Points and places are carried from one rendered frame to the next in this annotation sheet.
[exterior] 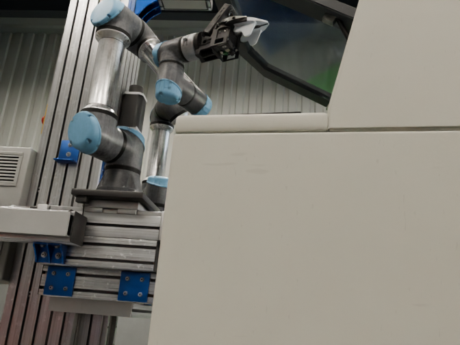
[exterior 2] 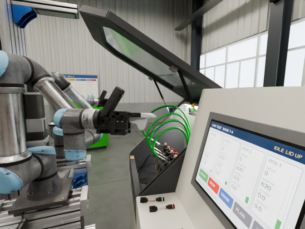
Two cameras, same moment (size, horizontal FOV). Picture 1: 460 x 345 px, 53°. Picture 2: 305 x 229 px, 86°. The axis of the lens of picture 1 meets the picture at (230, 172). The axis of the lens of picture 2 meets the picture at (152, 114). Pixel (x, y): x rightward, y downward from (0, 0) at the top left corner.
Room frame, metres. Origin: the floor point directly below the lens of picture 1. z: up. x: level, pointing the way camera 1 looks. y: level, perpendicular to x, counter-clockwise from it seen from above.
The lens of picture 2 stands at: (0.54, 0.18, 1.54)
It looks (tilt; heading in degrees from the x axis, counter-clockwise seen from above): 8 degrees down; 335
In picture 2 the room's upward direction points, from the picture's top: straight up
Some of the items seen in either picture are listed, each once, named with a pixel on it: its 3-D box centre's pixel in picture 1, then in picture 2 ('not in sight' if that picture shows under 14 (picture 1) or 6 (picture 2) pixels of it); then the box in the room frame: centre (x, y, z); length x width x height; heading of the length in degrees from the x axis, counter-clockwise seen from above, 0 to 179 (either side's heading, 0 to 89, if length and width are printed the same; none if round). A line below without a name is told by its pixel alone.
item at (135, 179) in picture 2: not in sight; (134, 180); (1.64, -0.18, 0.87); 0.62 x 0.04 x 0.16; 166
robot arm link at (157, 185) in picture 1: (159, 191); (61, 134); (1.96, 0.30, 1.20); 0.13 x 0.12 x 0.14; 20
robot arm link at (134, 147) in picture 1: (124, 150); (41, 160); (1.45, 0.36, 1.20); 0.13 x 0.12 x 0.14; 148
